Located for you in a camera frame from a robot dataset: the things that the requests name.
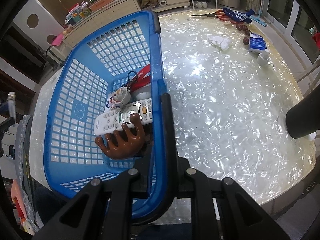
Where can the cream low cabinet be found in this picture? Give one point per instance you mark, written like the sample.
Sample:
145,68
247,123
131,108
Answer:
107,14

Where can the brown checkered wallet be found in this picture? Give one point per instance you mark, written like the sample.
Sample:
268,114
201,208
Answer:
146,149

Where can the blue plastic basket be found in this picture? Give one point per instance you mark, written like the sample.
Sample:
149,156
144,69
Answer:
97,66

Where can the blue tissue pack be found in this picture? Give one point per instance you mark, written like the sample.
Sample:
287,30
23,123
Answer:
257,43

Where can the white small bottle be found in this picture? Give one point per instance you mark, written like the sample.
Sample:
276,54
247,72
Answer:
263,57

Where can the white power adapter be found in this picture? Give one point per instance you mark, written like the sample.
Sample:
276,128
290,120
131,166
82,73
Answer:
137,95

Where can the blue striped sock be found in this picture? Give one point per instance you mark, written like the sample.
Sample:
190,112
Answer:
239,17

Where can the brown wooden massager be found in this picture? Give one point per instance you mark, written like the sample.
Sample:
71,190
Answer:
118,147

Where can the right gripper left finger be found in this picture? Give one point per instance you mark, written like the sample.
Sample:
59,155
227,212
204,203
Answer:
102,209

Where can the white crumpled tissue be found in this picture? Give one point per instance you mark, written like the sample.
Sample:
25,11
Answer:
219,41

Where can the red handled scissors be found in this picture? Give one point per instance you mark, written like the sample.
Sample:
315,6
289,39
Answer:
218,14

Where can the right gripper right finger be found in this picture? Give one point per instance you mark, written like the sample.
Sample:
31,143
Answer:
222,209

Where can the white paper roll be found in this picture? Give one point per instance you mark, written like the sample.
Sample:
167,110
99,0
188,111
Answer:
162,3

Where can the white remote control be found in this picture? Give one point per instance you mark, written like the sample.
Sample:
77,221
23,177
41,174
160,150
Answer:
113,119

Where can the black cylindrical cup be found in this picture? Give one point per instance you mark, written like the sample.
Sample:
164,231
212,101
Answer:
303,118

